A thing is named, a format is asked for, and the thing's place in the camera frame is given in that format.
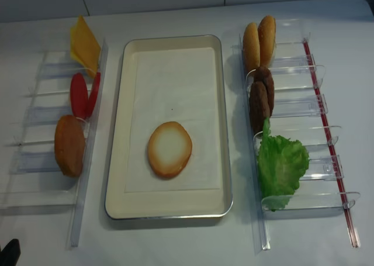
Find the green lettuce leaf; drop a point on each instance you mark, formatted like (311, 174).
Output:
(281, 164)

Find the front brown meat patty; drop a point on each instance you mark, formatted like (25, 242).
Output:
(259, 108)

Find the brown meat patty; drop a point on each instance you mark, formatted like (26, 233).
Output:
(263, 74)
(259, 108)

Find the rear brown meat patty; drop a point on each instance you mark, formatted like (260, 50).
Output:
(263, 74)

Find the right red tomato slice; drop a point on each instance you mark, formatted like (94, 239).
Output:
(93, 96)

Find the red tomato slice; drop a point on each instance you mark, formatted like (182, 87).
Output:
(93, 96)
(78, 95)

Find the left red tomato slice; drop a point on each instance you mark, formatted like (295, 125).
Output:
(78, 95)

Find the yellow cheese slice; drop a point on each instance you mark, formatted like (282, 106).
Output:
(84, 48)

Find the bun bottom slice on tray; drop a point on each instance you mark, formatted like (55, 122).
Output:
(169, 150)

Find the white paper tray liner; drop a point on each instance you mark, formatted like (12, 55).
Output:
(181, 86)

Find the cream metal tray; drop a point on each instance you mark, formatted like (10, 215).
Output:
(188, 203)

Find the left sesame bun half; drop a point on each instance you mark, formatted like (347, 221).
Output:
(251, 47)

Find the sesame bun half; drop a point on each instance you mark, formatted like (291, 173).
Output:
(266, 34)
(251, 47)

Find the clear acrylic right rack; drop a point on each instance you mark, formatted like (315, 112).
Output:
(300, 113)

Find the clear acrylic rack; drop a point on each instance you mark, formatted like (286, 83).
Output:
(30, 109)
(300, 113)

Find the brown bun in left rack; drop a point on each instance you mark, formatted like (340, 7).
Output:
(69, 146)

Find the right sesame bun half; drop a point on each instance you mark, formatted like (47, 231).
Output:
(266, 34)

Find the clear acrylic left rack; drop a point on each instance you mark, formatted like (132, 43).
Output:
(30, 109)

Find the black object at corner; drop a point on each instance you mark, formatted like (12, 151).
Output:
(10, 253)

